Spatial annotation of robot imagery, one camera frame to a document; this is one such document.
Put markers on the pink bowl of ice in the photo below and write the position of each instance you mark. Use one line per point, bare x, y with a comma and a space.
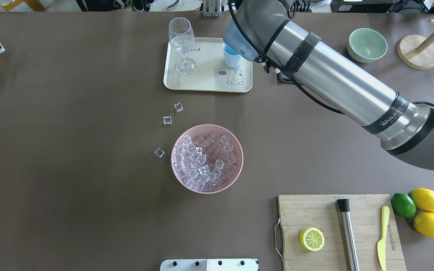
207, 159

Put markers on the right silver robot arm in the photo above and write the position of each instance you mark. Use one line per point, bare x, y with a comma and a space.
262, 31

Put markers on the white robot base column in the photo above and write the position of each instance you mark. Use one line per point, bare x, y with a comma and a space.
220, 264

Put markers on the loose ice cube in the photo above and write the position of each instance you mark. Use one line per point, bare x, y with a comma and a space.
159, 153
167, 120
178, 107

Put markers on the light blue cup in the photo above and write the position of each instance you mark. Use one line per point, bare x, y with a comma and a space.
231, 57

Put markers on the wooden cup stand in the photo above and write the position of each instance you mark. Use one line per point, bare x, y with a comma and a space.
417, 51

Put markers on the cream serving tray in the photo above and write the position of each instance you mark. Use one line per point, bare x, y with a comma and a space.
212, 74

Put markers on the grey folded cloth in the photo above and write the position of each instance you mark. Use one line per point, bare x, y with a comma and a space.
286, 80

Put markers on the clear wine glass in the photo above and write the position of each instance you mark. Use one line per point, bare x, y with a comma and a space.
182, 39

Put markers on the wooden cutting board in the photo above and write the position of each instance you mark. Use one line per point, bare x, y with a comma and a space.
298, 212

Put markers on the half lemon slice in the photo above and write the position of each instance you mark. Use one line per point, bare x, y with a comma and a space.
312, 239

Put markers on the steel muddler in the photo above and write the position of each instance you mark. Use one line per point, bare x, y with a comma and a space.
345, 212

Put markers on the green bowl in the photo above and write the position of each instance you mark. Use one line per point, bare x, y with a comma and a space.
366, 45

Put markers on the yellow plastic knife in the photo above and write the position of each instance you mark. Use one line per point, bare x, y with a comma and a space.
381, 244

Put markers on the green lime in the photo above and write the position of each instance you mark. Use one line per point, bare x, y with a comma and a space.
403, 205

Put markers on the yellow lemon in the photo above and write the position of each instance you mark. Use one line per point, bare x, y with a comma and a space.
423, 199
424, 224

